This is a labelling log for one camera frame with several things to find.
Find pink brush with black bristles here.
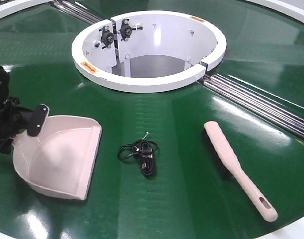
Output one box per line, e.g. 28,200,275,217
201,121,278,222

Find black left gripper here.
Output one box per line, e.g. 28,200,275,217
0,97,30,154

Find black bearing mount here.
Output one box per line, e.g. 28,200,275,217
119,19,143,41
100,25,114,49

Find white outer rim right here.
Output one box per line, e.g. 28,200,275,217
248,0,304,24

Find white outer rim left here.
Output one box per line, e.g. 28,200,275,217
0,0,50,19

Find yellow warning sticker front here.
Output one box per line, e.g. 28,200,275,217
81,61,98,74

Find white inner conveyor ring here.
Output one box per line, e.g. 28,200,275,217
71,10,228,94

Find yellow warning sticker back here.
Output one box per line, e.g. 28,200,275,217
190,16,206,23

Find yellow warning sticker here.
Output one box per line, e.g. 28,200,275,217
190,16,206,23
81,61,98,74

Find steel rollers top left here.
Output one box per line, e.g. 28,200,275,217
50,0,103,24

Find black USB cable bundle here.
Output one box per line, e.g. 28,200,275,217
136,139,159,178

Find steel rollers right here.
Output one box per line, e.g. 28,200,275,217
198,74,304,140

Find steel rollers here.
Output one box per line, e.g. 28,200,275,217
50,0,103,24
198,74,304,140

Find black bearing mount left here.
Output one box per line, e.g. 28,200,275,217
100,25,114,49

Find white rim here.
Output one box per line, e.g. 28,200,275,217
248,0,304,24
0,0,50,19

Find black bearing mount right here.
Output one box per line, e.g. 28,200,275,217
119,19,143,41

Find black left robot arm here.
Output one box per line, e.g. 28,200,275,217
0,66,32,154

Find thin black wire loop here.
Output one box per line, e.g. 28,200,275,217
117,131,151,164

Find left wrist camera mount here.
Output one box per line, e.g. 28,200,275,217
26,104,49,137

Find pink plastic dustpan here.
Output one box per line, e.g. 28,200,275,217
12,115,102,200

